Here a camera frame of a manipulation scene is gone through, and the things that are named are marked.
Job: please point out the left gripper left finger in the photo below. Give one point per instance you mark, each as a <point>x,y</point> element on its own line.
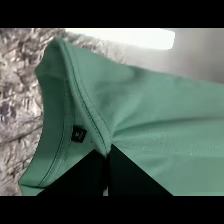
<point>85,176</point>

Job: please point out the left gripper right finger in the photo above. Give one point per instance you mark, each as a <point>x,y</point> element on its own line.
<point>131,176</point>

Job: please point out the light green T-shirt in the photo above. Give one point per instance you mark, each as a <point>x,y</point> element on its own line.
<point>160,126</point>

